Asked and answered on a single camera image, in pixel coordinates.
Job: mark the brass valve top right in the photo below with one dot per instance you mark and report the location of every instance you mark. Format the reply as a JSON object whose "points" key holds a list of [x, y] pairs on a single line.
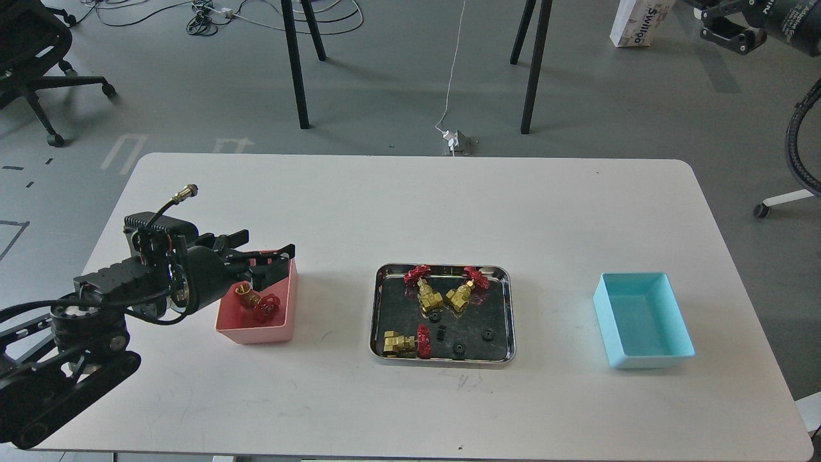
{"points": [[460, 298]]}

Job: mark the white cardboard box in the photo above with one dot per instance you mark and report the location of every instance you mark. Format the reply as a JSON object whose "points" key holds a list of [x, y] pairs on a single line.
{"points": [[637, 22]]}

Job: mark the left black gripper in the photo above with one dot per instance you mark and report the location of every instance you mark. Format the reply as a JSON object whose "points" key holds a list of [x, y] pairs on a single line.
{"points": [[196, 269]]}

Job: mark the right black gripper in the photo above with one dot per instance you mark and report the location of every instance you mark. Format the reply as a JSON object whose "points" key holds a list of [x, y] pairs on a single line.
{"points": [[718, 29]]}

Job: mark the black table leg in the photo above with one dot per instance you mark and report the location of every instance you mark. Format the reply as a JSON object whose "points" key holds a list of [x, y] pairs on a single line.
{"points": [[522, 29], [535, 65], [310, 17], [291, 38]]}

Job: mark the shiny metal tray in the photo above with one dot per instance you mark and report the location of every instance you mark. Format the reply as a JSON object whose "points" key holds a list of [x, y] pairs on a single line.
{"points": [[394, 310]]}

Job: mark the brass valve bottom left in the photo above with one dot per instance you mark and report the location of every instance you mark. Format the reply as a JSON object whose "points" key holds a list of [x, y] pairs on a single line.
{"points": [[415, 346]]}

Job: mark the black rear table leg left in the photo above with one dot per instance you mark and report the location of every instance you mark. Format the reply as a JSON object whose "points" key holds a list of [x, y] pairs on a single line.
{"points": [[310, 17]]}

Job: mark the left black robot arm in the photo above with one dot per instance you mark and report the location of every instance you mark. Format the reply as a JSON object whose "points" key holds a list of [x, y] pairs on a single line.
{"points": [[85, 355]]}

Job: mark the brass valve top left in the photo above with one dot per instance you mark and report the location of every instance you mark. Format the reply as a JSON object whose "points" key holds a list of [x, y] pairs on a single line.
{"points": [[416, 282]]}

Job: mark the black rear table leg right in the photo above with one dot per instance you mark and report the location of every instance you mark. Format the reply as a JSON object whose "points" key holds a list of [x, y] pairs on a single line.
{"points": [[522, 29]]}

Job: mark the blue plastic box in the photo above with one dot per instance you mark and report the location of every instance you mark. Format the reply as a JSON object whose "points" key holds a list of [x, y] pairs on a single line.
{"points": [[640, 321]]}

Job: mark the brass valve red handle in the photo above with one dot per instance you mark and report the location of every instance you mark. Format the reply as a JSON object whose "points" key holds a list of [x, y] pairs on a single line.
{"points": [[261, 308]]}

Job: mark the pink plastic box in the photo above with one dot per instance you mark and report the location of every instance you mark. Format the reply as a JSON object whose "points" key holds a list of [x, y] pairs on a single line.
{"points": [[241, 328]]}

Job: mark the black office chair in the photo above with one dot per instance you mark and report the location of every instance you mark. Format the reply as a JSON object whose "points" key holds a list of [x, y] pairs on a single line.
{"points": [[34, 44]]}

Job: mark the white chair base leg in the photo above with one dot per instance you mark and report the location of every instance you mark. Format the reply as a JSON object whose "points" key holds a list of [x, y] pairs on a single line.
{"points": [[761, 210]]}

